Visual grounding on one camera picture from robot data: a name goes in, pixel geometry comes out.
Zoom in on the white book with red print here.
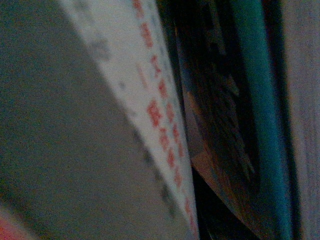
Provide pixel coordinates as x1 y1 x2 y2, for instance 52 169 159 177
0 0 199 240

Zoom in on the teal cover book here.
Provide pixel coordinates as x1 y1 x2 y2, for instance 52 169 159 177
174 0 320 240

